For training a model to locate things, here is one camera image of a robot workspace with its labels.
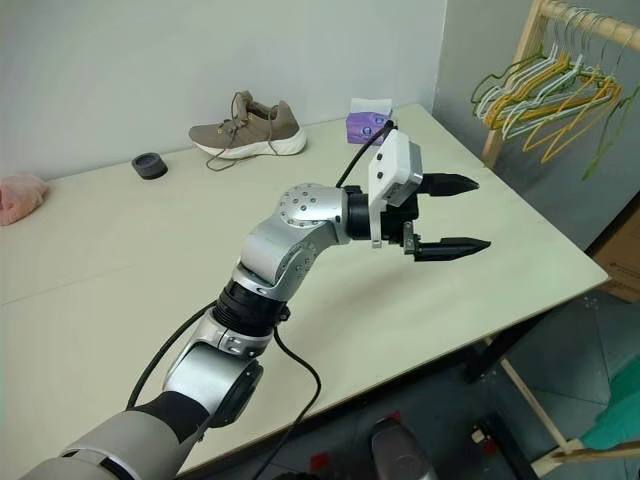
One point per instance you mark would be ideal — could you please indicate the bunch of coloured hangers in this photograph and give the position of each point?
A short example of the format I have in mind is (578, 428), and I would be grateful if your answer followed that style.
(525, 122)

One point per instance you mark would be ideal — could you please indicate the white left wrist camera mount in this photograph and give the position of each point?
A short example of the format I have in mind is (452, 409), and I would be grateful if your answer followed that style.
(392, 155)

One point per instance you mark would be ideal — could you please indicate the dark rounded grey shape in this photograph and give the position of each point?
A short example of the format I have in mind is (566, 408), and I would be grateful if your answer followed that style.
(400, 450)

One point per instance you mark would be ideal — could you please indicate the light wooden floor bar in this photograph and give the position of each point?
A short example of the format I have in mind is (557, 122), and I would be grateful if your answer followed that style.
(530, 395)

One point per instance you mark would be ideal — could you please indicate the black table frame brace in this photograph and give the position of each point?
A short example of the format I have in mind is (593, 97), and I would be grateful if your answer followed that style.
(505, 347)

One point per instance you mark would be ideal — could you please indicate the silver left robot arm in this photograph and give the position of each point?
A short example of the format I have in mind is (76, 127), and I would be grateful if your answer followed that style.
(305, 210)

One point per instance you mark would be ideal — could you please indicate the taupe sneaker white sole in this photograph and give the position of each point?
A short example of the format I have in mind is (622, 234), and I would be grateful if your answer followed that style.
(260, 130)

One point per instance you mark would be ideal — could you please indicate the green shorts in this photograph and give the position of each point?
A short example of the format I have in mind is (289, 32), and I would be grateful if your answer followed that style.
(620, 420)

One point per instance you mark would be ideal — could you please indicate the brown cardboard box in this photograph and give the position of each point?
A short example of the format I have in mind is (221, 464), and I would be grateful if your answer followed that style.
(620, 260)

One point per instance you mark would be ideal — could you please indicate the pink fluffy cloth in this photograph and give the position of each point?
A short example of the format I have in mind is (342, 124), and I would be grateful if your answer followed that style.
(20, 200)

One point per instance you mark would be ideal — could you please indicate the black round container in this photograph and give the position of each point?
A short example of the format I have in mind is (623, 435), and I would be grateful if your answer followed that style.
(149, 167)

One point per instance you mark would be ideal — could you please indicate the wooden clothes rack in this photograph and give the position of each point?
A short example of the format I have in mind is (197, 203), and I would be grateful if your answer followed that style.
(525, 55)

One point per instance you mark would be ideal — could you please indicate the purple tissue pack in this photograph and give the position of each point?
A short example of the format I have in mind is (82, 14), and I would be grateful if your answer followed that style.
(362, 127)

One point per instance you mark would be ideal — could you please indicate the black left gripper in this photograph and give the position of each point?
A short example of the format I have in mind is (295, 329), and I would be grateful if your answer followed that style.
(397, 225)

